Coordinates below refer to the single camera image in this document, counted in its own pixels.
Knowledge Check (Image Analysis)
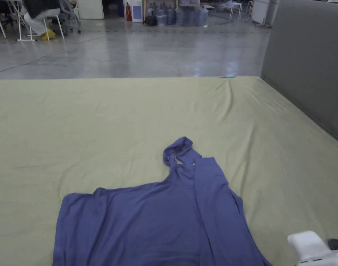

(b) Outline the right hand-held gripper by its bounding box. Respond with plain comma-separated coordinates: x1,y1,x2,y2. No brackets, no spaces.
287,231,338,266

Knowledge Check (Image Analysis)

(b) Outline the blue shirt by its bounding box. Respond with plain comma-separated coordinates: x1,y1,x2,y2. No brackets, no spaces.
52,136,272,266

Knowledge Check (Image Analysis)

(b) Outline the grey padded headboard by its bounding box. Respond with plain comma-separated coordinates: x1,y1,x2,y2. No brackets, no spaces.
260,0,338,148

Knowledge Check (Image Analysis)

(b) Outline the white stool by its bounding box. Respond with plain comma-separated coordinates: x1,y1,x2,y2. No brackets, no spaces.
229,2,245,21

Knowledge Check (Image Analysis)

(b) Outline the bed with pale green sheet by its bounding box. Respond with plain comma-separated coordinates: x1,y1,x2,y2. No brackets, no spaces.
0,76,338,266

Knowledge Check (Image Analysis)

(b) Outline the group of water bottles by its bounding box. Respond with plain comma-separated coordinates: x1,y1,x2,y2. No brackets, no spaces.
145,2,209,27

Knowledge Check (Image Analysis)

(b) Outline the office chair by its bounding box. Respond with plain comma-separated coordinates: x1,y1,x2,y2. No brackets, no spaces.
53,0,85,34

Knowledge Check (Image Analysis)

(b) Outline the white table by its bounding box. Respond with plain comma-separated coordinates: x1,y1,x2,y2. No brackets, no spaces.
0,0,38,42

